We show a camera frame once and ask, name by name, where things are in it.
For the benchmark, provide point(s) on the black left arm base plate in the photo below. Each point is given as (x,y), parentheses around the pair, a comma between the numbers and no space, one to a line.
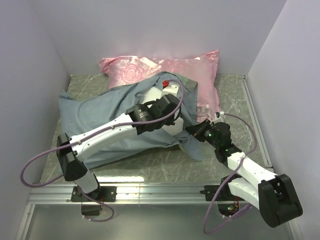
(102,194)

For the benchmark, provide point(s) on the green beige patchwork pillowcase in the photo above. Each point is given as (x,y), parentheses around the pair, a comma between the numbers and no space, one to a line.
(80,116)

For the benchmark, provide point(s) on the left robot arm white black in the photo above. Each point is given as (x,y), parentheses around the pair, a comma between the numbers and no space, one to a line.
(72,151)

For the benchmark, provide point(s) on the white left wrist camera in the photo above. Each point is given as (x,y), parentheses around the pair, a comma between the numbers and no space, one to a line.
(170,87)

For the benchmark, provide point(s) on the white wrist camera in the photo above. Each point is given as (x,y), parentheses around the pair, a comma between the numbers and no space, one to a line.
(218,117)
(170,87)

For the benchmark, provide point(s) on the aluminium right side rail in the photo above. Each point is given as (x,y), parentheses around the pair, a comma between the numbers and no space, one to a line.
(256,125)

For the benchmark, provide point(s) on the white pillow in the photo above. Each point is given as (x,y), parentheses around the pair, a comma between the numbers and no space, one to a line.
(151,95)

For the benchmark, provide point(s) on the black controller box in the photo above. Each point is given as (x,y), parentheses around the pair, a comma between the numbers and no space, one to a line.
(228,209)
(89,210)

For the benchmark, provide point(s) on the black right controller box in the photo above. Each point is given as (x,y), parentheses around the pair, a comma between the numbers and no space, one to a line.
(228,209)

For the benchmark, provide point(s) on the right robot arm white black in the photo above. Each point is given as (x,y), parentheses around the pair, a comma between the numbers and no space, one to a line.
(273,195)

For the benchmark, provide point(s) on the aluminium front mounting rail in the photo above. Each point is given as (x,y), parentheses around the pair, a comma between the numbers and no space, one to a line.
(126,193)

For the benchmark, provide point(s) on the black left controller box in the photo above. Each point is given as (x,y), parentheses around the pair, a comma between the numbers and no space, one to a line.
(89,210)

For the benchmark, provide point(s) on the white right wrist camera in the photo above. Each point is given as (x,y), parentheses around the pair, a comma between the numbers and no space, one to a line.
(218,117)

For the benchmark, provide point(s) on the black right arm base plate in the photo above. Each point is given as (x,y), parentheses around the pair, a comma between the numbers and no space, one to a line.
(224,195)

